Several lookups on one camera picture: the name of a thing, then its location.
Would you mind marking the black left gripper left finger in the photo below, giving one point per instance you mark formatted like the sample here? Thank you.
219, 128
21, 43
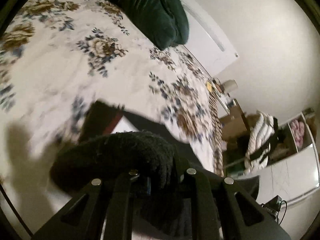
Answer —
102, 210

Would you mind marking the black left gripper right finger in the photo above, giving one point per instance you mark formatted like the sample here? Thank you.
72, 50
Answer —
222, 209

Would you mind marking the black garment with red stripe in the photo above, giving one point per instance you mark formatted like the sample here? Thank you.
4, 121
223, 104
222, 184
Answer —
161, 208

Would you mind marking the white knitted cloth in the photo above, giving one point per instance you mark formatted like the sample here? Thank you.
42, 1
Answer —
124, 125

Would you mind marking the white storage shelf unit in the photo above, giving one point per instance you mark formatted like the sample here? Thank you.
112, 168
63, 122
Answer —
296, 176

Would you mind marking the brown cardboard box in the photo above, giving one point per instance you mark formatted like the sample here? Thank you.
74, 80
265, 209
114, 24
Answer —
233, 125

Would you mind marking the white striped bundled blanket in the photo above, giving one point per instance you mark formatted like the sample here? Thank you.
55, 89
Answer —
261, 137

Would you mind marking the pink item on shelf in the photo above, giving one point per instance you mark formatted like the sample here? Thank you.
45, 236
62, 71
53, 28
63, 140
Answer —
298, 130

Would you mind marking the floral patterned bed cover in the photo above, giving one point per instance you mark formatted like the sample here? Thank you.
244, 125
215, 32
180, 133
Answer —
59, 56

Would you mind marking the white headboard panel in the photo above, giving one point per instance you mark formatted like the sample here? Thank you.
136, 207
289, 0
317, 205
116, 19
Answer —
207, 42

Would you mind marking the dark green velvet pillow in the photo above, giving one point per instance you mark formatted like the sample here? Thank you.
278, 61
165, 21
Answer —
163, 22

